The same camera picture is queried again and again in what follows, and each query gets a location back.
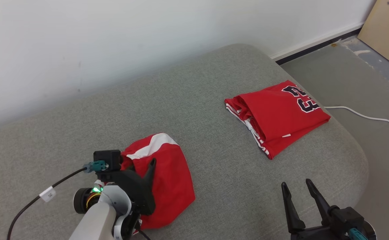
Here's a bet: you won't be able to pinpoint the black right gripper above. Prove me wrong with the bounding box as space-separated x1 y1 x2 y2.
281 179 350 240

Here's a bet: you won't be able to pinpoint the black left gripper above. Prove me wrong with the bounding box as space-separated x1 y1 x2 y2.
109 158 157 215

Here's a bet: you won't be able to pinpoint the red shorts with white stripes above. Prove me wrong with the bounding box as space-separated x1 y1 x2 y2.
119 133 196 230

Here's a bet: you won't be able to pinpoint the red basketball jersey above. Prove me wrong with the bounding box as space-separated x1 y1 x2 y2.
225 80 331 160

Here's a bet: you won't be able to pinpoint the grey fabric sofa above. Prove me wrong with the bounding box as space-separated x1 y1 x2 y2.
0 43 370 240

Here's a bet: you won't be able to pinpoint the black and white baseboard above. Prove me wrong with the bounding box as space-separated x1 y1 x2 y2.
271 22 365 66

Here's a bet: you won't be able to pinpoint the light wooden board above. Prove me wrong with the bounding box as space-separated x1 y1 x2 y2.
357 0 389 74

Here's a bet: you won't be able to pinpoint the white floor cable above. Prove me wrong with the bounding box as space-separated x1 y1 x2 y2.
324 106 389 135

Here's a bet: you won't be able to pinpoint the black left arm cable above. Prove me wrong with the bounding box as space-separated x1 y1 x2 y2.
7 168 89 240

